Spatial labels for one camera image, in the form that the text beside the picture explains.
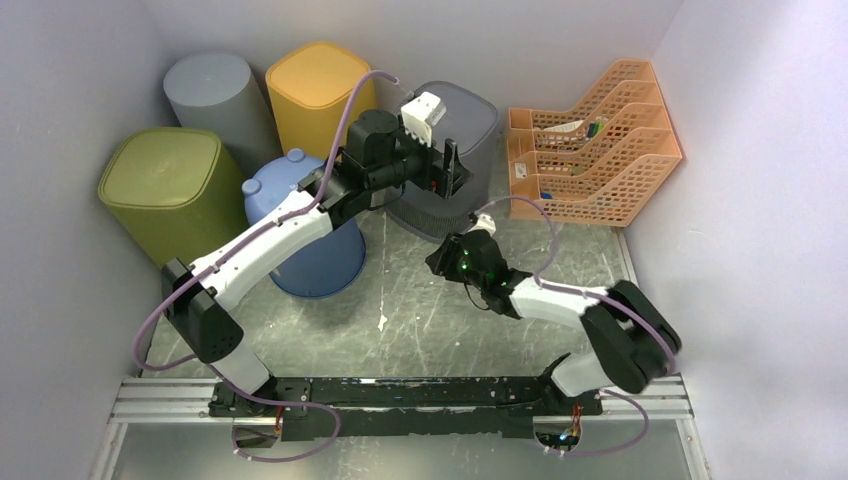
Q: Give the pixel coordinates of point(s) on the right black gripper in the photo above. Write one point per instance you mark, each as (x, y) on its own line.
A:
(442, 260)

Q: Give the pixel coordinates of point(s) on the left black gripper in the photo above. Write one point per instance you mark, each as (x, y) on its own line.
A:
(445, 182)

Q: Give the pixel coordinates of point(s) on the dark grey mesh bin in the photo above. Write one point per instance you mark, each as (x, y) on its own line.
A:
(473, 123)

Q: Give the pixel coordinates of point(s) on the blue plastic bin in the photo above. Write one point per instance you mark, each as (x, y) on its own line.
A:
(325, 266)

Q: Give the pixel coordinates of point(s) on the yellow mesh bin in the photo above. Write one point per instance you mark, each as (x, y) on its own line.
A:
(308, 90)

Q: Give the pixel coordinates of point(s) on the light grey plastic bin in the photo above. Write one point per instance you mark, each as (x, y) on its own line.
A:
(217, 91)

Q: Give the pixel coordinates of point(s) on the olive green mesh bin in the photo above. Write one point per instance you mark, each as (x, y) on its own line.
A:
(176, 191)

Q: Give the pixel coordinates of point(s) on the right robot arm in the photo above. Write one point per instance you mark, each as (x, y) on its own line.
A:
(632, 344)

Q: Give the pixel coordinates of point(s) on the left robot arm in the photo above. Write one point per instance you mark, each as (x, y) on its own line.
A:
(382, 150)

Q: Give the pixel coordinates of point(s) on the orange mesh file organizer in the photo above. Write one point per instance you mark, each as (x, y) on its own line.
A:
(599, 162)

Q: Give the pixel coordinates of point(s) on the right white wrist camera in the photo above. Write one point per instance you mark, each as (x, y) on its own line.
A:
(482, 222)

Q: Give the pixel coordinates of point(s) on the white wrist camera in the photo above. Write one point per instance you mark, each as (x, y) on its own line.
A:
(482, 222)
(421, 114)

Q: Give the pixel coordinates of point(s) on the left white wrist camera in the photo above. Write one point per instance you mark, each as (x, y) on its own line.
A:
(421, 114)

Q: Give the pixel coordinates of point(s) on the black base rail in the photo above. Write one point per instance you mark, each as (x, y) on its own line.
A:
(312, 408)

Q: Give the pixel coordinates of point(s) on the aluminium frame rail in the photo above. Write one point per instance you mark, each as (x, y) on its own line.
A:
(418, 324)

